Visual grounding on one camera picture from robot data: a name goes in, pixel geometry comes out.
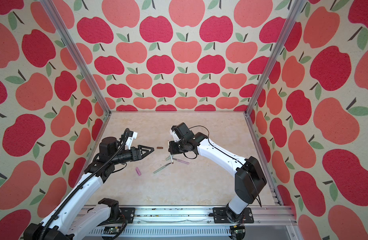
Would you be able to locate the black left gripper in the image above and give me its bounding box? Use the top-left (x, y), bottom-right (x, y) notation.
top-left (110, 146), bottom-right (154, 166)

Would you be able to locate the white brown-tipped pen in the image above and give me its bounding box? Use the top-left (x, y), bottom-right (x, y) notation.
top-left (168, 141), bottom-right (174, 164)

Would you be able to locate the pink pen cap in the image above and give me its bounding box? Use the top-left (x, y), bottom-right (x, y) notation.
top-left (136, 167), bottom-right (142, 176)

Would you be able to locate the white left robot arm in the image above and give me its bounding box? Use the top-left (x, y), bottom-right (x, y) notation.
top-left (23, 134), bottom-right (155, 240)

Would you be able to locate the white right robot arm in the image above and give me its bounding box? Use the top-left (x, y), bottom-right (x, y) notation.
top-left (169, 130), bottom-right (267, 223)

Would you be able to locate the purple pen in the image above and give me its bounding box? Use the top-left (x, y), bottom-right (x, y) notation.
top-left (173, 158), bottom-right (190, 165)

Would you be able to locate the light green pen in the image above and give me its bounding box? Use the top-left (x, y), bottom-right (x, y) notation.
top-left (153, 163), bottom-right (171, 174)

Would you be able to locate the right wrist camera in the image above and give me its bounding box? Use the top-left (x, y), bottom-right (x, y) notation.
top-left (170, 123), bottom-right (191, 142)

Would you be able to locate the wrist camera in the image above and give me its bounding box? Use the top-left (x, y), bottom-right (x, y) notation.
top-left (125, 131), bottom-right (138, 150)
top-left (170, 123), bottom-right (191, 142)

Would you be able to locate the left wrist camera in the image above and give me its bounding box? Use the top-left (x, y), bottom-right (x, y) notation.
top-left (125, 131), bottom-right (138, 150)

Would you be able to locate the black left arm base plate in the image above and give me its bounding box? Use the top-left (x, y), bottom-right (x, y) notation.
top-left (113, 207), bottom-right (136, 224)

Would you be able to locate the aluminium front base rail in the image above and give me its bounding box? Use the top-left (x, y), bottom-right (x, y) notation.
top-left (42, 205), bottom-right (302, 240)

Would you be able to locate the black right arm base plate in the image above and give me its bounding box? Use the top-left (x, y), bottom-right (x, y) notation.
top-left (209, 207), bottom-right (255, 224)

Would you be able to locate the aluminium left rear corner post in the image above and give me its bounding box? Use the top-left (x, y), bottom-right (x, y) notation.
top-left (40, 1), bottom-right (112, 117)

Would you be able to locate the aluminium corner post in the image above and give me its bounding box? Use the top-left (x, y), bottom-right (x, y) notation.
top-left (244, 0), bottom-right (307, 119)
top-left (40, 1), bottom-right (112, 117)

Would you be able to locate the aluminium right rear corner post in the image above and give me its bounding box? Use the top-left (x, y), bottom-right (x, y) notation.
top-left (244, 0), bottom-right (307, 119)

